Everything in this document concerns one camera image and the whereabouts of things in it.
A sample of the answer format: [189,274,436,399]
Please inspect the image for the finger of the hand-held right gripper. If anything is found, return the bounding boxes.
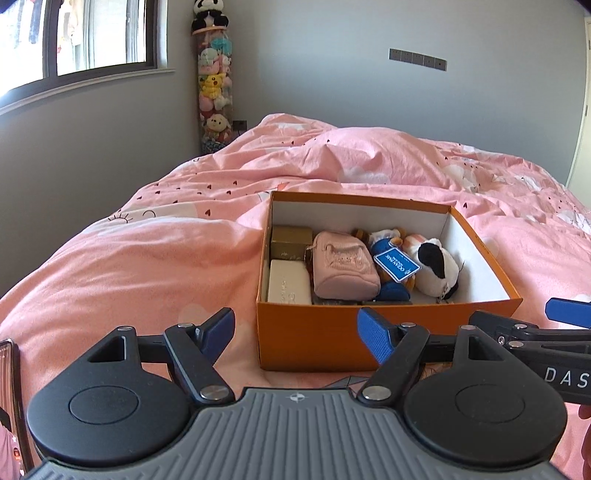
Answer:
[468,311,591,347]
[545,298,591,329]

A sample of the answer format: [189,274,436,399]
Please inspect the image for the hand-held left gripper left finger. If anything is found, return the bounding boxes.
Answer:
[85,307,237,406]

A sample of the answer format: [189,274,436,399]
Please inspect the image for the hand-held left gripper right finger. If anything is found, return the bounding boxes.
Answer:
[357,307,509,408]

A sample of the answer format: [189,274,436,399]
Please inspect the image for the orange cardboard box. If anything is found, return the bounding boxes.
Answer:
[256,191,523,372]

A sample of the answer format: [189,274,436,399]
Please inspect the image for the blue plush toy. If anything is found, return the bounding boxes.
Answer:
[353,226,422,304]

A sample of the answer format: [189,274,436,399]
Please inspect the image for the dark grey square box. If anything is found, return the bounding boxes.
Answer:
[313,295,370,306]

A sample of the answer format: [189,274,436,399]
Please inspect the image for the pink pouch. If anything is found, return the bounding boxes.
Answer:
[307,231,382,300]

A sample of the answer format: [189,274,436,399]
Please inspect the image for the cream rectangular box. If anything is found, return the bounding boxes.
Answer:
[267,259,312,305]

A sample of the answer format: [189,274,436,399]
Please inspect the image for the white and black plush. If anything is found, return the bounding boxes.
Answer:
[401,234,464,303]

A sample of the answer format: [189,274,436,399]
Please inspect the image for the gold box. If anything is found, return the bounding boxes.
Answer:
[270,225,314,261]

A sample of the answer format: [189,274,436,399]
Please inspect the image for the pink printed blanket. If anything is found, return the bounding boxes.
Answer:
[0,113,591,476]

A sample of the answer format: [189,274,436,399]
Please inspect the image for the white door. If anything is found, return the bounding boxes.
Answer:
[567,32,591,190]

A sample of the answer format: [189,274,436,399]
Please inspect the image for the smartphone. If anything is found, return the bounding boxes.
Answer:
[0,339,37,480]

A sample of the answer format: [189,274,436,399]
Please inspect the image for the clear tube of plush toys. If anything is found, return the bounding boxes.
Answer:
[193,28,236,153]

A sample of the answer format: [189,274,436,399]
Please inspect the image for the panda plush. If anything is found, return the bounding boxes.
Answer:
[191,0,230,32]

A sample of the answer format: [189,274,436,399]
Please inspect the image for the window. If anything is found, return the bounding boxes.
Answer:
[0,0,176,116]

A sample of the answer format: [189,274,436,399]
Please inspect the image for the grey wall switch panel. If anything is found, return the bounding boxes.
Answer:
[389,47,448,72]

